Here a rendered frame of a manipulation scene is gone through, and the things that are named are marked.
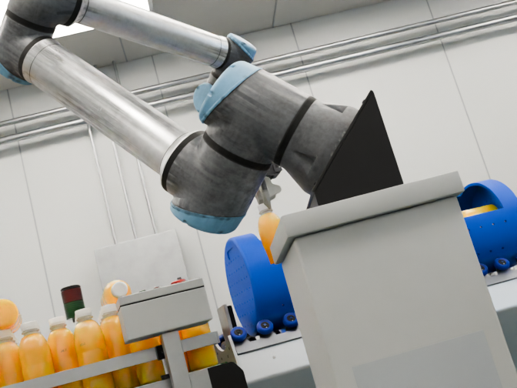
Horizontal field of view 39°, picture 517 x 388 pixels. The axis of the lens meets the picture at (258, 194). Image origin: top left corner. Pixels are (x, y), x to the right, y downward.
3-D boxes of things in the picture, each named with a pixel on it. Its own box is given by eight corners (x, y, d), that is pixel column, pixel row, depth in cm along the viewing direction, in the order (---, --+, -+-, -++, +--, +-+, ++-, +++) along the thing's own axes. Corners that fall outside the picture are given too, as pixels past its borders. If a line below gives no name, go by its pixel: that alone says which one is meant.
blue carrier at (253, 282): (542, 259, 218) (511, 168, 223) (265, 333, 192) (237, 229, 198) (489, 272, 245) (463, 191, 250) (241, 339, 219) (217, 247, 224)
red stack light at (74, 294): (83, 298, 230) (81, 285, 231) (62, 303, 228) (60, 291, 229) (83, 301, 236) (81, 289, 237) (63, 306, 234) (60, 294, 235)
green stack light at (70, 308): (87, 313, 229) (84, 298, 230) (66, 319, 227) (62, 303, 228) (87, 316, 235) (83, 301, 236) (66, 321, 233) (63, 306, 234)
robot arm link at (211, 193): (248, 173, 140) (-10, -2, 165) (209, 249, 146) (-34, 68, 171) (282, 168, 153) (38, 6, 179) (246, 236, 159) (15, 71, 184)
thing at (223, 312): (243, 347, 199) (231, 302, 202) (235, 349, 198) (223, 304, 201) (235, 350, 208) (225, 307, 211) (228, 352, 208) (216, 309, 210)
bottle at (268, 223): (267, 279, 205) (249, 215, 209) (281, 277, 211) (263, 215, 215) (287, 271, 201) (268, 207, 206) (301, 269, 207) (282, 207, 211)
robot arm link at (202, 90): (201, 69, 205) (230, 75, 214) (185, 105, 208) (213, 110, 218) (223, 85, 200) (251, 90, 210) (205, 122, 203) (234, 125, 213)
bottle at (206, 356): (204, 365, 179) (185, 291, 183) (185, 371, 183) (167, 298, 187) (223, 360, 185) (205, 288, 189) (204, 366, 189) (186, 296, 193)
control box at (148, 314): (213, 319, 170) (202, 275, 172) (128, 340, 164) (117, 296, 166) (206, 323, 179) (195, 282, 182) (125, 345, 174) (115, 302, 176)
